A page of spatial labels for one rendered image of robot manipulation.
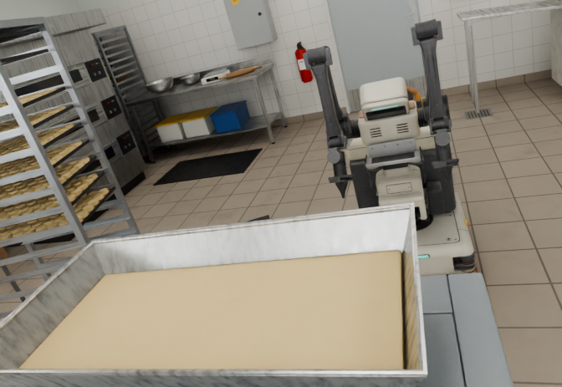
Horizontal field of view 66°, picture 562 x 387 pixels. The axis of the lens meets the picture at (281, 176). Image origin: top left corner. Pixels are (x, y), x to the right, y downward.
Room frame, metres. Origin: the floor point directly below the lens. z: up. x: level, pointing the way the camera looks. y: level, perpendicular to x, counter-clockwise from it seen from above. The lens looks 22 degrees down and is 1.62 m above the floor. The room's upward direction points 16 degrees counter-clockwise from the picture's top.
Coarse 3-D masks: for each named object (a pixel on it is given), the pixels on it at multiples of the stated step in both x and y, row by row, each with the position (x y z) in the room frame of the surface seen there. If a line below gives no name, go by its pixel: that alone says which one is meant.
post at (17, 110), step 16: (0, 64) 1.76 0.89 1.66; (0, 80) 1.74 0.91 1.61; (16, 96) 1.76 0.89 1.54; (16, 112) 1.74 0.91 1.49; (32, 128) 1.76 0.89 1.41; (32, 144) 1.74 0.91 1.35; (48, 160) 1.75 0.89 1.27; (48, 176) 1.74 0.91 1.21; (64, 192) 1.76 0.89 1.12; (64, 208) 1.74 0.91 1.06; (80, 224) 1.76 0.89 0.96; (80, 240) 1.74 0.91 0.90
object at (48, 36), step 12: (48, 36) 2.18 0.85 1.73; (60, 60) 2.18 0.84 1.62; (60, 72) 2.19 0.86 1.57; (72, 84) 2.19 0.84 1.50; (72, 96) 2.19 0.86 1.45; (84, 108) 2.21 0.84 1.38; (96, 144) 2.18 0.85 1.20; (108, 180) 2.19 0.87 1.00; (120, 192) 2.19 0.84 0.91; (132, 216) 2.20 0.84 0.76
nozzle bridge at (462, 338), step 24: (432, 288) 0.52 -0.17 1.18; (456, 288) 0.50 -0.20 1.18; (480, 288) 0.49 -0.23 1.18; (432, 312) 0.47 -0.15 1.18; (456, 312) 0.46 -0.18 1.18; (480, 312) 0.45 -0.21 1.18; (432, 336) 0.43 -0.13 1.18; (456, 336) 0.42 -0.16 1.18; (480, 336) 0.41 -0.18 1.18; (432, 360) 0.39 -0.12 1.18; (456, 360) 0.38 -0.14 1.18; (480, 360) 0.38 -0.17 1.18; (504, 360) 0.37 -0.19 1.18; (432, 384) 0.36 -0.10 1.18; (456, 384) 0.35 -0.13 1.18; (480, 384) 0.34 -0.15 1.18; (504, 384) 0.34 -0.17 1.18
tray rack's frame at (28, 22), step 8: (0, 24) 1.87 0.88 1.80; (8, 24) 1.92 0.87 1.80; (16, 24) 1.97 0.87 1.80; (24, 24) 2.03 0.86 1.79; (32, 24) 2.09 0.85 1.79; (0, 32) 2.21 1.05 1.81; (8, 32) 2.20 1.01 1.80; (32, 248) 2.25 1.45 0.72; (8, 272) 2.05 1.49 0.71; (16, 288) 2.04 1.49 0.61
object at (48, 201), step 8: (88, 176) 2.13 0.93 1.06; (96, 176) 2.13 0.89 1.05; (72, 184) 2.07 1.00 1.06; (80, 184) 2.03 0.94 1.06; (88, 184) 2.05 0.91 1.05; (72, 192) 1.93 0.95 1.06; (80, 192) 1.94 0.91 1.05; (32, 200) 2.00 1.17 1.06; (40, 200) 1.96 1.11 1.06; (48, 200) 1.92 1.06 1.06; (56, 200) 1.89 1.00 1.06; (72, 200) 1.87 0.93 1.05; (0, 208) 2.01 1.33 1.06; (8, 208) 1.97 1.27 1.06; (16, 208) 1.94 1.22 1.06; (24, 208) 1.90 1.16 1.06; (32, 208) 1.88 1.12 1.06; (40, 208) 1.83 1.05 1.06; (48, 208) 1.81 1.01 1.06; (0, 216) 1.90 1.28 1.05; (8, 216) 1.85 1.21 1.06
